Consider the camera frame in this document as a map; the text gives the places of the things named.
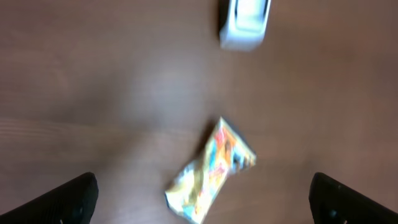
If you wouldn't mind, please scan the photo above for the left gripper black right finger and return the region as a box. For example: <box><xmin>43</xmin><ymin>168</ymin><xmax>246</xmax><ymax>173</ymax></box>
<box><xmin>308</xmin><ymin>172</ymin><xmax>397</xmax><ymax>224</ymax></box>

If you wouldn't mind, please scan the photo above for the yellow wet wipes pack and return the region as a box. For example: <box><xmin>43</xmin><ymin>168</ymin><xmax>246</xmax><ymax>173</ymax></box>
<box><xmin>164</xmin><ymin>117</ymin><xmax>257</xmax><ymax>224</ymax></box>

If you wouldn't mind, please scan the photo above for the white barcode scanner stand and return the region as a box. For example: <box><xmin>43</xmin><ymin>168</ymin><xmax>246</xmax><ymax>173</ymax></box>
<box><xmin>218</xmin><ymin>0</ymin><xmax>271</xmax><ymax>52</ymax></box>

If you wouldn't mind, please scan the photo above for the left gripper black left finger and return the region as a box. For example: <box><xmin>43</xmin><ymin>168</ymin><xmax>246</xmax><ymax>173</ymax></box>
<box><xmin>1</xmin><ymin>172</ymin><xmax>99</xmax><ymax>224</ymax></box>

